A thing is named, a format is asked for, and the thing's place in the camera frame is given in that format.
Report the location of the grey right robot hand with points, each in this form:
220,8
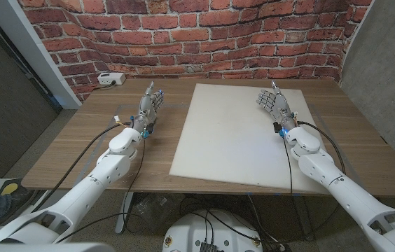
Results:
278,106

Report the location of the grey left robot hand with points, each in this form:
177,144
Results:
145,112

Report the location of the white memory foam sheet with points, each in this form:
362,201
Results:
232,140

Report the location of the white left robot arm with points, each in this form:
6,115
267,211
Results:
89,189

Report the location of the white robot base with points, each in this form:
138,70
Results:
197,231

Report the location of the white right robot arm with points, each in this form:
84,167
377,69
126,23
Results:
344,196

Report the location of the white power strip box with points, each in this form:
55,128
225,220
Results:
110,78

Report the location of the red brick printed backdrop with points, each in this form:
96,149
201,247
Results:
197,38

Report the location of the clear plastic bag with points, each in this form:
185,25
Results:
155,211

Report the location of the white table leg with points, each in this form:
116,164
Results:
124,213

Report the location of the grey table leg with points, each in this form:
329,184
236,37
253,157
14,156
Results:
304,217

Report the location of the person's black shoe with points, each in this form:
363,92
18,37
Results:
20,201

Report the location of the yellow black foot pedal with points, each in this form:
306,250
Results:
9,188

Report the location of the white robot torso edge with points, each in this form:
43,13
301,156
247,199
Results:
43,248

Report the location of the white door frame post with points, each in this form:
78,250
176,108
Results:
33,52

